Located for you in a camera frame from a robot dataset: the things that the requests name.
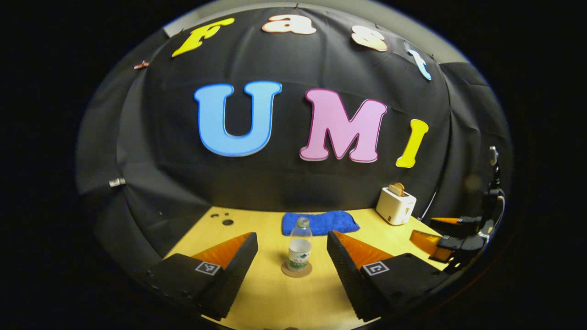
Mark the white toaster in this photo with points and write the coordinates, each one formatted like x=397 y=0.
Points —
x=394 y=208

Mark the copper metal clip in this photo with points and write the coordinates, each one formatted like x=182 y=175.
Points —
x=141 y=65

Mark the black backdrop cloth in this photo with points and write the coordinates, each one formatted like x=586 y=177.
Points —
x=275 y=183

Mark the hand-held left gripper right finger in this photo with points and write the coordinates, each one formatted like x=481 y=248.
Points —
x=348 y=275

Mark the brown toast slice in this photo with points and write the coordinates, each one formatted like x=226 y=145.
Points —
x=401 y=187
x=393 y=190

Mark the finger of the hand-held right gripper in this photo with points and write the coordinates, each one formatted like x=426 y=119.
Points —
x=458 y=227
x=426 y=243

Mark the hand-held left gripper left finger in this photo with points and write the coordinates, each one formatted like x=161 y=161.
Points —
x=236 y=275

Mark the blue folded towel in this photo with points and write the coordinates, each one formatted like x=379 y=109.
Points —
x=330 y=222

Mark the silver metal clip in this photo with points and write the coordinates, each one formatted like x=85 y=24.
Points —
x=117 y=182

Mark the round brown coaster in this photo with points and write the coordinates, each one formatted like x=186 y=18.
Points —
x=298 y=274

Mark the clear plastic water bottle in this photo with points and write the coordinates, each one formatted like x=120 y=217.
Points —
x=300 y=252

